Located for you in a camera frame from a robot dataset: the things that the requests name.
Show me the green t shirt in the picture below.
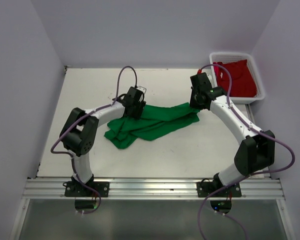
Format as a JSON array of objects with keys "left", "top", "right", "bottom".
[{"left": 104, "top": 102, "right": 200, "bottom": 150}]

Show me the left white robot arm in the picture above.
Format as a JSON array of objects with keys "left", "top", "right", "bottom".
[{"left": 58, "top": 86, "right": 146, "bottom": 196}]

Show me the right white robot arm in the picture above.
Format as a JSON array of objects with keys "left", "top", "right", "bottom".
[{"left": 190, "top": 73, "right": 275, "bottom": 196}]

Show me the white plastic basket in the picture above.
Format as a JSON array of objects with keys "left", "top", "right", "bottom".
[{"left": 209, "top": 52, "right": 265, "bottom": 105}]

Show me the red t shirt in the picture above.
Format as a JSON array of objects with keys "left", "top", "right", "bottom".
[{"left": 214, "top": 59, "right": 257, "bottom": 98}]

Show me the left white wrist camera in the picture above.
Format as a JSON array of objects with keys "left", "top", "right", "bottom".
[{"left": 137, "top": 86, "right": 147, "bottom": 94}]

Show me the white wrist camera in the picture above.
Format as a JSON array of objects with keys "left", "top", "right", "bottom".
[
  {"left": 206, "top": 73, "right": 212, "bottom": 81},
  {"left": 137, "top": 86, "right": 147, "bottom": 94}
]

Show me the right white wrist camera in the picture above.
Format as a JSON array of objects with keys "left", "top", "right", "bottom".
[{"left": 206, "top": 73, "right": 212, "bottom": 81}]

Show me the side aluminium rail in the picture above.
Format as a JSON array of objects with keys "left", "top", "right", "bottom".
[{"left": 245, "top": 104, "right": 272, "bottom": 177}]

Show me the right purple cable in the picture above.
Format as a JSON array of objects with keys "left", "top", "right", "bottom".
[{"left": 197, "top": 64, "right": 296, "bottom": 240}]

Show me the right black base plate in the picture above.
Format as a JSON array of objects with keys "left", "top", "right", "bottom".
[{"left": 196, "top": 181, "right": 242, "bottom": 198}]

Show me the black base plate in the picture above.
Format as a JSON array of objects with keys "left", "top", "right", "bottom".
[
  {"left": 196, "top": 181, "right": 242, "bottom": 198},
  {"left": 62, "top": 181, "right": 109, "bottom": 197}
]

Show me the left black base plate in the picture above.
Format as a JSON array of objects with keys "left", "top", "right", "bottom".
[{"left": 62, "top": 181, "right": 109, "bottom": 197}]

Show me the aluminium mounting rail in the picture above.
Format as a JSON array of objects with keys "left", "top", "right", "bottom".
[{"left": 22, "top": 177, "right": 285, "bottom": 200}]

